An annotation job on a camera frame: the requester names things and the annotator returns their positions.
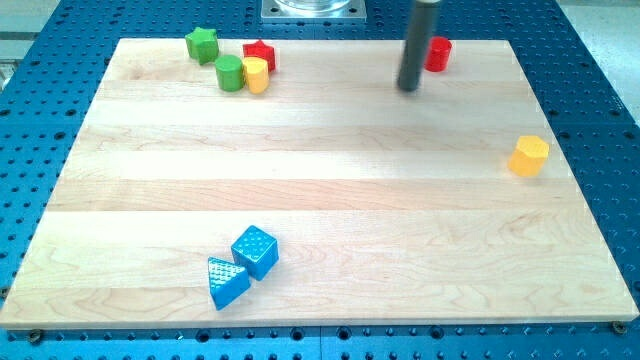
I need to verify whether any yellow rounded block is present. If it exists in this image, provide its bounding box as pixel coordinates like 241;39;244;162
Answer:
242;57;270;94

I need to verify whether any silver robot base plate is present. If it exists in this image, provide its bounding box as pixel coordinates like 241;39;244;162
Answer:
260;0;367;23

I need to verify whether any yellow hexagon block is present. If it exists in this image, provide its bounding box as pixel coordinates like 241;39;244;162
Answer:
507;135;550;177

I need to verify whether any light wooden board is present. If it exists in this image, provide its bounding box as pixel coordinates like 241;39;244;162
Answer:
1;39;638;330

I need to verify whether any red cylinder block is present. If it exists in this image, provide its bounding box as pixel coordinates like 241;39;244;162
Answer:
424;36;453;72

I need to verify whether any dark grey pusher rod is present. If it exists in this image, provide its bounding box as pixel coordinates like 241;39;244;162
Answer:
396;0;442;92

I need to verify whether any blue triangle block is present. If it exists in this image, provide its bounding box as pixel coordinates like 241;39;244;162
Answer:
208;257;251;310

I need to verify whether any green star block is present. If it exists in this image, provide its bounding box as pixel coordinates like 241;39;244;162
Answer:
185;27;219;65

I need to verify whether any red star block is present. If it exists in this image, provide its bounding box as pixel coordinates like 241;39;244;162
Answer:
242;40;276;72

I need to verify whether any blue cube block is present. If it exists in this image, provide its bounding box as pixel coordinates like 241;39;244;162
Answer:
231;225;279;281

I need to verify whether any green cylinder block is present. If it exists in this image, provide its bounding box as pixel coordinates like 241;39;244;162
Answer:
214;55;245;92

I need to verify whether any blue perforated table plate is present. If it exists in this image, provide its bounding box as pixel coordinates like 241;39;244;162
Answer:
1;1;639;359

